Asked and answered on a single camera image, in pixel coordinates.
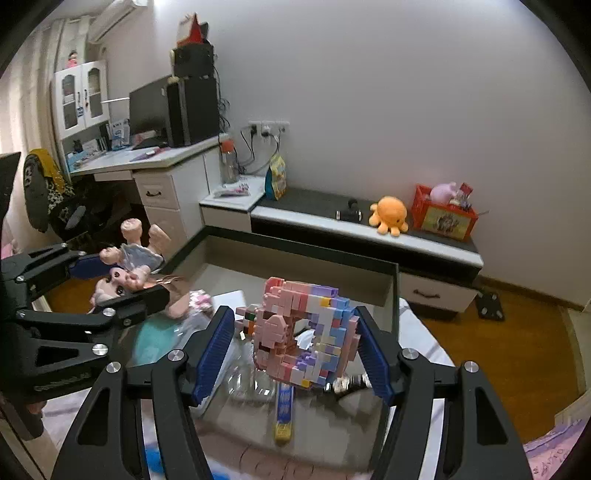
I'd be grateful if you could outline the person's hand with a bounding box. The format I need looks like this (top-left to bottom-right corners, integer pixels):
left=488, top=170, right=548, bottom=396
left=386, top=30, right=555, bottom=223
left=20, top=400, right=47, bottom=416

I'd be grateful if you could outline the black computer monitor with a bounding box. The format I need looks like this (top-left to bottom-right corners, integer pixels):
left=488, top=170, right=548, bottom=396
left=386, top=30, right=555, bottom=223
left=129, top=76, right=168, bottom=150

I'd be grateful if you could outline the blue yellow card pack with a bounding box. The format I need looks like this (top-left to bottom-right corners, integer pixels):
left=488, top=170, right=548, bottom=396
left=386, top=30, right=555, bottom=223
left=273, top=383, right=294, bottom=445

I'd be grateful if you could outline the black computer tower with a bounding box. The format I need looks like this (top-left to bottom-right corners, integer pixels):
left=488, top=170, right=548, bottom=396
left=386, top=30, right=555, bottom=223
left=165, top=77, right=221, bottom=148

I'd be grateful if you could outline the red storage crate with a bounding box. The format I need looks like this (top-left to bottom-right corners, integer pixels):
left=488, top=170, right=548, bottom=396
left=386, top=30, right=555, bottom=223
left=411, top=184, right=479, bottom=242

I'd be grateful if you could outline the wall power outlet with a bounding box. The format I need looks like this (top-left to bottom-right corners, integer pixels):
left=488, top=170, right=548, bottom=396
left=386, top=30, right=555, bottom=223
left=249, top=120, right=290, bottom=136

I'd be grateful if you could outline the low tv cabinet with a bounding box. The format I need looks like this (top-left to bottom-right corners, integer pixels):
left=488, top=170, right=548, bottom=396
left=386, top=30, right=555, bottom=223
left=200, top=177, right=484, bottom=316

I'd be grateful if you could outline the orange octopus plush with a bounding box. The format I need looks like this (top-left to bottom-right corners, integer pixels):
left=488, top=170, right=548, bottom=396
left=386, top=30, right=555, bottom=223
left=369, top=196, right=409, bottom=237

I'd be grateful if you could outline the pink storage box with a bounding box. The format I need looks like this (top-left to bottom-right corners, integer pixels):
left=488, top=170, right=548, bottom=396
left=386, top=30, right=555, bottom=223
left=119, top=225, right=401, bottom=474

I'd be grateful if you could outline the clear water bottle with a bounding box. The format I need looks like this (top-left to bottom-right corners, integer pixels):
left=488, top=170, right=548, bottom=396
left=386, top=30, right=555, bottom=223
left=221, top=139, right=239, bottom=184

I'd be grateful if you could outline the pink doll figure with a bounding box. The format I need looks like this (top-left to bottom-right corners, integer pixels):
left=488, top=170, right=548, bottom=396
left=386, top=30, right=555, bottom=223
left=90, top=218, right=213, bottom=319

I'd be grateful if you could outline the white desk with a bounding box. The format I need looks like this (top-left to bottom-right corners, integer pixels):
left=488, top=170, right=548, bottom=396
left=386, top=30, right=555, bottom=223
left=70, top=133, right=230, bottom=254

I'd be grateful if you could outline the teal round tin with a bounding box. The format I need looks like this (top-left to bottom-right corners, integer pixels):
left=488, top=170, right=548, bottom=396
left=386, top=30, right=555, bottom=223
left=129, top=314, right=181, bottom=366

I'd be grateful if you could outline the office chair with clothes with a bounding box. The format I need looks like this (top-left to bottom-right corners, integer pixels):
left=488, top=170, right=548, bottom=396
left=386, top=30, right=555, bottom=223
left=23, top=148, right=110, bottom=241

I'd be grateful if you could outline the snack bag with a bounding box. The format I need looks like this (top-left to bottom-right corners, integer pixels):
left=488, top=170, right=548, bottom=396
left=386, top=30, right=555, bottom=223
left=264, top=154, right=287, bottom=201

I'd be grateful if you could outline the white air conditioner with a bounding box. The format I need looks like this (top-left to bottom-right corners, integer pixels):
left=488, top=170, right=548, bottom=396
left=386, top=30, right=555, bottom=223
left=87, top=0, right=148, bottom=44

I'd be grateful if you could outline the pink plush toy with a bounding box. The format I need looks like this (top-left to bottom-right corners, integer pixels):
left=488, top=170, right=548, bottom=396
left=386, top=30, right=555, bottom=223
left=429, top=182, right=458, bottom=205

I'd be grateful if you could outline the black speaker box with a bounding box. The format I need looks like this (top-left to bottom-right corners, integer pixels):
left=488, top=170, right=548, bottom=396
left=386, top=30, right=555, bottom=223
left=171, top=43, right=214, bottom=78

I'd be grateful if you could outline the black floor scale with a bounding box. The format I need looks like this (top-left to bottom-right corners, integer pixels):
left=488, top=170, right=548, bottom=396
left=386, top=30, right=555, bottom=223
left=475, top=290, right=505, bottom=321

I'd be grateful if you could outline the white glass-door cabinet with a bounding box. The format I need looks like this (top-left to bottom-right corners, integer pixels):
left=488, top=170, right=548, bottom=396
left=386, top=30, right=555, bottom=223
left=52, top=60, right=110, bottom=140

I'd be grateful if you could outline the pink bedding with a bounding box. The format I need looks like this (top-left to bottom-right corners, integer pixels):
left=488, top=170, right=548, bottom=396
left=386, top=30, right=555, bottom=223
left=523, top=419, right=587, bottom=479

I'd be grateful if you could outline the pastel brick block model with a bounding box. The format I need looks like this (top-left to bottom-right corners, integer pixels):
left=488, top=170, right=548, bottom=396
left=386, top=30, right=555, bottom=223
left=236, top=277, right=361, bottom=390

